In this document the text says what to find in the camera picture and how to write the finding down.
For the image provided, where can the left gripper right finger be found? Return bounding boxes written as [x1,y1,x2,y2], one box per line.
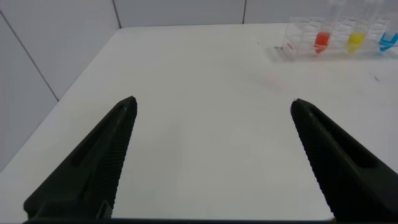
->
[290,98,398,223]

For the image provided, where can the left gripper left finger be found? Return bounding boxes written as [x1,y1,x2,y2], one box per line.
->
[23,96,138,220]

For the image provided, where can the test tube with red pigment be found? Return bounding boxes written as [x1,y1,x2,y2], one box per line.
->
[313,0,343,55]

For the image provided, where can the test tube with blue pigment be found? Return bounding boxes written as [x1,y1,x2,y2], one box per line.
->
[378,9,398,53]

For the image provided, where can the test tube with yellow pigment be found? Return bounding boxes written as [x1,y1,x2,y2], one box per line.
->
[346,0,377,54]

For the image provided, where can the clear plastic test tube rack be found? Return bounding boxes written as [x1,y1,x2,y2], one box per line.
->
[281,15,398,62]

